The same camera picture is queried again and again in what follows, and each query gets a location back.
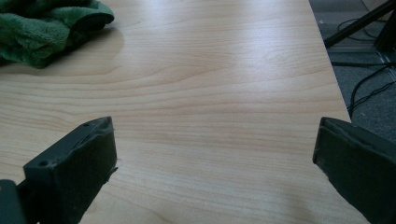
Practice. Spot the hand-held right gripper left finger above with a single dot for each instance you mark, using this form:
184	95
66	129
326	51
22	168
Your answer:
74	174

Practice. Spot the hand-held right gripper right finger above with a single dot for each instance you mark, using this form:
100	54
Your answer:
358	174

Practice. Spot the green towel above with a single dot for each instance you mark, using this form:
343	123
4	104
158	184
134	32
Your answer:
37	28

